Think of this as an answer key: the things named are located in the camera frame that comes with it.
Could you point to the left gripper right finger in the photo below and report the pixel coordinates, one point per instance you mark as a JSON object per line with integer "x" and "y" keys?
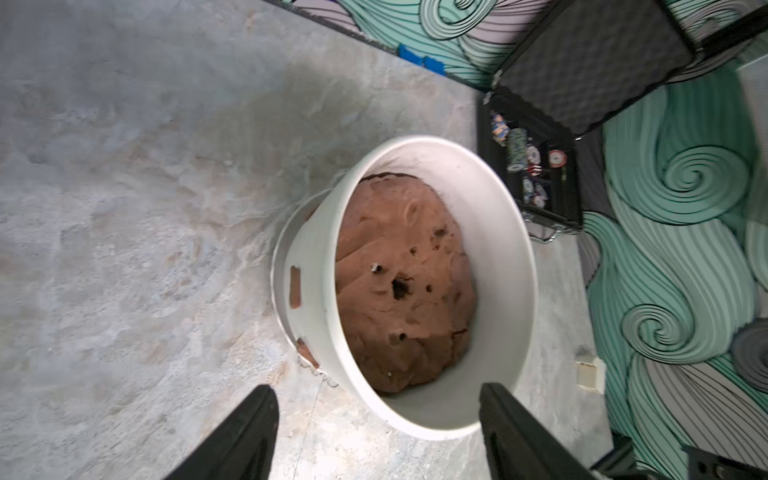
{"x": 517, "y": 444}

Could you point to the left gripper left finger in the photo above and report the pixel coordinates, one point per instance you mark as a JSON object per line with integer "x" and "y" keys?
{"x": 242, "y": 446}

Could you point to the white ceramic pot with mud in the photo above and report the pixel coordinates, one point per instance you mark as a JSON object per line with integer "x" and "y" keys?
{"x": 410, "y": 284}

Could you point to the small white square object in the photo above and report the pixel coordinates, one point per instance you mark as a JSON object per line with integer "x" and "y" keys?
{"x": 591, "y": 374}

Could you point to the black open poker chip case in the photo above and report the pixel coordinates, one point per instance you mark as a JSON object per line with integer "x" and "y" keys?
{"x": 581, "y": 64}

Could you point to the blue tape strip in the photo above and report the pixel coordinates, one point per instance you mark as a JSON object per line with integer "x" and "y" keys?
{"x": 426, "y": 62}

